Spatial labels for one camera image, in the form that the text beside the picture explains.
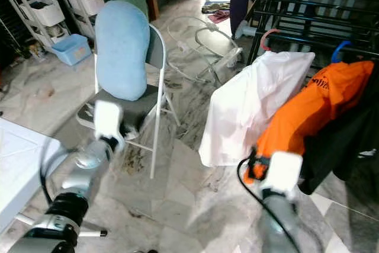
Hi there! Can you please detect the black garment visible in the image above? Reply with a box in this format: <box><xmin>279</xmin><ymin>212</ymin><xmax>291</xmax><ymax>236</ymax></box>
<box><xmin>299</xmin><ymin>57</ymin><xmax>379</xmax><ymax>196</ymax></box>

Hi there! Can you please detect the pink hanger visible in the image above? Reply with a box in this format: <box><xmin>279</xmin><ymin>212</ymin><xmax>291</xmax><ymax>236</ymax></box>
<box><xmin>259</xmin><ymin>28</ymin><xmax>280</xmax><ymax>52</ymax></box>

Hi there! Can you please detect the blue plastic hanger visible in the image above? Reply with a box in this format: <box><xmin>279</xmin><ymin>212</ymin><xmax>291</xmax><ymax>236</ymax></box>
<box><xmin>332</xmin><ymin>40</ymin><xmax>354</xmax><ymax>64</ymax></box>

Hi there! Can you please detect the white shirt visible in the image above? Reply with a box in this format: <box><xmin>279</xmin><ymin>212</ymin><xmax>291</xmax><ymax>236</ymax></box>
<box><xmin>198</xmin><ymin>50</ymin><xmax>316</xmax><ymax>168</ymax></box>

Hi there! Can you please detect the orange shirt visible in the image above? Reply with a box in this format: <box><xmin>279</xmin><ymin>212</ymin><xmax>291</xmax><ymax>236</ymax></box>
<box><xmin>243</xmin><ymin>60</ymin><xmax>375</xmax><ymax>184</ymax></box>

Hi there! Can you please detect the grey folding chair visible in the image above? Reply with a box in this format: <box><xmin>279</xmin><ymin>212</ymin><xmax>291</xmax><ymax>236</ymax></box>
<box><xmin>76</xmin><ymin>23</ymin><xmax>181</xmax><ymax>180</ymax></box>

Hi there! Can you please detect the black drying rack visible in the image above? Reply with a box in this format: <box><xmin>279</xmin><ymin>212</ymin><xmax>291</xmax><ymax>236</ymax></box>
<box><xmin>235</xmin><ymin>0</ymin><xmax>379</xmax><ymax>76</ymax></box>

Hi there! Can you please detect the white plastic folding table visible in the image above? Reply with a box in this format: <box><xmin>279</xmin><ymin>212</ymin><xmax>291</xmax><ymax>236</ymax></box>
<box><xmin>0</xmin><ymin>117</ymin><xmax>63</xmax><ymax>236</ymax></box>

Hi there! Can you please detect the clothes heap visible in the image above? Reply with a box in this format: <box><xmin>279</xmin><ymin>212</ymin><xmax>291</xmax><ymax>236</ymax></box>
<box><xmin>203</xmin><ymin>1</ymin><xmax>232</xmax><ymax>24</ymax></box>

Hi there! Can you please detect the light blue pillow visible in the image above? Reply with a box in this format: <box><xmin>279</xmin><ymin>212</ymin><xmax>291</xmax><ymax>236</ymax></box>
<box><xmin>95</xmin><ymin>0</ymin><xmax>152</xmax><ymax>101</ymax></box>

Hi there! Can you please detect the blue plastic basin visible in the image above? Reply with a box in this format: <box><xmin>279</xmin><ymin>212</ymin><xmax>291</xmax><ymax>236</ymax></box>
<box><xmin>50</xmin><ymin>34</ymin><xmax>92</xmax><ymax>66</ymax></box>

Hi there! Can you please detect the white shelf rack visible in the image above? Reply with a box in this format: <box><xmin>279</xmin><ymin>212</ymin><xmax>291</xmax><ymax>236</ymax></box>
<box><xmin>0</xmin><ymin>0</ymin><xmax>69</xmax><ymax>49</ymax></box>
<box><xmin>47</xmin><ymin>0</ymin><xmax>104</xmax><ymax>40</ymax></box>

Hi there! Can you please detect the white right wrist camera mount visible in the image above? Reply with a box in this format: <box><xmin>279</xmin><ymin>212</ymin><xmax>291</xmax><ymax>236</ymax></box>
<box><xmin>261</xmin><ymin>151</ymin><xmax>303</xmax><ymax>197</ymax></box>

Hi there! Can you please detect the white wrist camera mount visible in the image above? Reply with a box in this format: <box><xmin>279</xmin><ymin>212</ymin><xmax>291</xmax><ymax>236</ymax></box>
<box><xmin>95</xmin><ymin>100</ymin><xmax>126</xmax><ymax>142</ymax></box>
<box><xmin>261</xmin><ymin>151</ymin><xmax>303</xmax><ymax>197</ymax></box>

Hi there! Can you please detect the white tubular frame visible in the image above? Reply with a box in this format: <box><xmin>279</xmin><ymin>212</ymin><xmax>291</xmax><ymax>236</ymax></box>
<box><xmin>166</xmin><ymin>15</ymin><xmax>243</xmax><ymax>88</ymax></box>

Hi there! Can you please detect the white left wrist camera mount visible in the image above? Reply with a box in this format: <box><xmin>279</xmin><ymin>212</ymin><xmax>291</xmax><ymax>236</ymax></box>
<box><xmin>95</xmin><ymin>100</ymin><xmax>126</xmax><ymax>142</ymax></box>

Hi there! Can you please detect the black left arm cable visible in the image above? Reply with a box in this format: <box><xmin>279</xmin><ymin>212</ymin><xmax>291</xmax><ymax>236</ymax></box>
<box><xmin>39</xmin><ymin>151</ymin><xmax>63</xmax><ymax>204</ymax></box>

